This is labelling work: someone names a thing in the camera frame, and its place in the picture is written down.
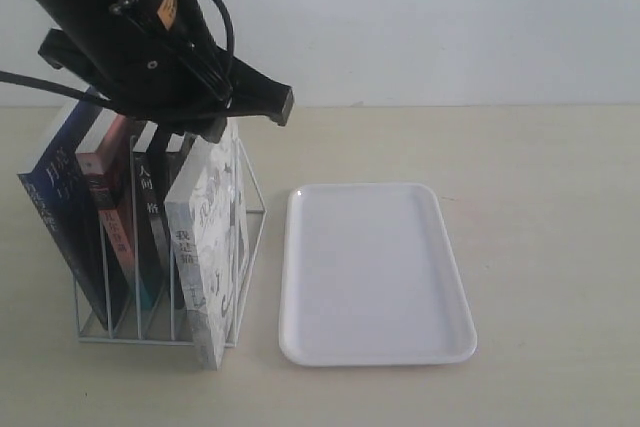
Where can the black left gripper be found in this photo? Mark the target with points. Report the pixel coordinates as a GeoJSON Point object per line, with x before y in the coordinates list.
{"type": "Point", "coordinates": [149, 94]}

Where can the black spine book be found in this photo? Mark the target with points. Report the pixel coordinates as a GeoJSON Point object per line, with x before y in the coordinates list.
{"type": "Point", "coordinates": [150, 181]}

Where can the white grey cat book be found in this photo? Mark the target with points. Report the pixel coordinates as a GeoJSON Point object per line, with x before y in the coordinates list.
{"type": "Point", "coordinates": [201, 213]}

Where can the blue moon book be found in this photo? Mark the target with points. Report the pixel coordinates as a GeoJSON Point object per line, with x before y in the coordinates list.
{"type": "Point", "coordinates": [53, 180]}

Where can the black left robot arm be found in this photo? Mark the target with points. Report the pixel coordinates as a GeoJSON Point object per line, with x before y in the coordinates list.
{"type": "Point", "coordinates": [171, 62]}

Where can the dark thin book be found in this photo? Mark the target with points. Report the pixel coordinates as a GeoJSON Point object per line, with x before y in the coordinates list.
{"type": "Point", "coordinates": [176, 152]}

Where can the red spine book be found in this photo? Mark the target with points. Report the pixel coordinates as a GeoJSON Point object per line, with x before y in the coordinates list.
{"type": "Point", "coordinates": [103, 156]}

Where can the white plastic tray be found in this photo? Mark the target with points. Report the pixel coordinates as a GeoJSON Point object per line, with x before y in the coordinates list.
{"type": "Point", "coordinates": [369, 278]}

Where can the white wire book rack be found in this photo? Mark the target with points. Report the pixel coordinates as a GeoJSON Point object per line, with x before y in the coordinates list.
{"type": "Point", "coordinates": [163, 324]}

